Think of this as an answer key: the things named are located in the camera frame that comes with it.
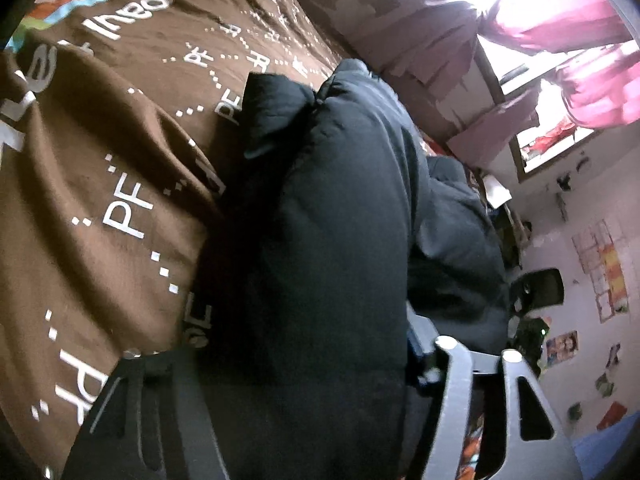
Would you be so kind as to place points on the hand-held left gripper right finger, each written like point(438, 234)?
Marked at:
point(452, 390)

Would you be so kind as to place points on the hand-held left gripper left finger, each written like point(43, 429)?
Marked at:
point(125, 410)

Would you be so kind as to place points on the dark navy puffer jacket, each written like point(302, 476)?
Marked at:
point(340, 260)

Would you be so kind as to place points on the black chair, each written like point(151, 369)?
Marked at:
point(537, 287)

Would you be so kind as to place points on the blue cloth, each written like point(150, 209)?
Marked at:
point(600, 455)

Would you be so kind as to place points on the cluttered desk pile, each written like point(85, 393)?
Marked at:
point(507, 220)

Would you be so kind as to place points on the printed cartoon blanket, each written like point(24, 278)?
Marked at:
point(125, 160)

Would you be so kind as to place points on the window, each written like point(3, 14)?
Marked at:
point(565, 75)

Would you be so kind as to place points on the pink curtain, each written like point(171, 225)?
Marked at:
point(560, 25)

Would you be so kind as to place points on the photo wall poster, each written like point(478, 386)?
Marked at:
point(562, 347)

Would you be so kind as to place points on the green wall sticker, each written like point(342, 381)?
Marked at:
point(604, 385)

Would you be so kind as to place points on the red wall sticker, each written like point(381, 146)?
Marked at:
point(612, 416)

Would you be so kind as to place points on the colourful grid wall poster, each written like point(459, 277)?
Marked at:
point(602, 270)

